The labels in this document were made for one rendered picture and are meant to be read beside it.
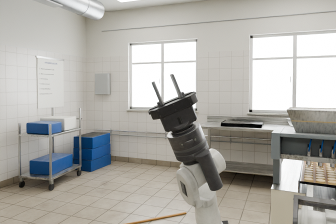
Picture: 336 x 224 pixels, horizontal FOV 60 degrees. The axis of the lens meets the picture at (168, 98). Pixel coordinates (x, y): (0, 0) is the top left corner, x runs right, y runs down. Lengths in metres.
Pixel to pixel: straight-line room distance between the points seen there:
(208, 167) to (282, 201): 1.28
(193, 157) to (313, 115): 1.25
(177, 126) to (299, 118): 1.27
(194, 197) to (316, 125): 1.26
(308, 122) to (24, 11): 4.51
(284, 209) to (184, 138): 1.35
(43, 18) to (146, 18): 1.82
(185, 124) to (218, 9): 4.69
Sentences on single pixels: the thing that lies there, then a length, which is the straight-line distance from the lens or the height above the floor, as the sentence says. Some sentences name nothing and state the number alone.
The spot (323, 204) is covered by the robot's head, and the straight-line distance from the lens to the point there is 0.62.
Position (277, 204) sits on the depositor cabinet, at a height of 0.75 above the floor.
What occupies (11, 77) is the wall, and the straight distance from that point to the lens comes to 5.01.
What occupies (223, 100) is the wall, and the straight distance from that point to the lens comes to 5.14.
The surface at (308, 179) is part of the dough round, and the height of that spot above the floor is 0.92.
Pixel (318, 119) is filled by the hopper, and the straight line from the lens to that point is 1.89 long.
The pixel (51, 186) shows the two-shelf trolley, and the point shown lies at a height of 0.07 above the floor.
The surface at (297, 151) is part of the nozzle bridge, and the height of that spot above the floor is 1.06.
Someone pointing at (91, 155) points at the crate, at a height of 0.30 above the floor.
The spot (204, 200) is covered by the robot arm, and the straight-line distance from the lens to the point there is 0.80.
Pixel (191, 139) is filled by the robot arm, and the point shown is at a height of 1.32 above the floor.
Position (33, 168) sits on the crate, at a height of 0.27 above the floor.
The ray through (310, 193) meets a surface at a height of 0.90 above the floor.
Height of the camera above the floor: 1.44
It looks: 2 degrees down
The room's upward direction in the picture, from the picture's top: straight up
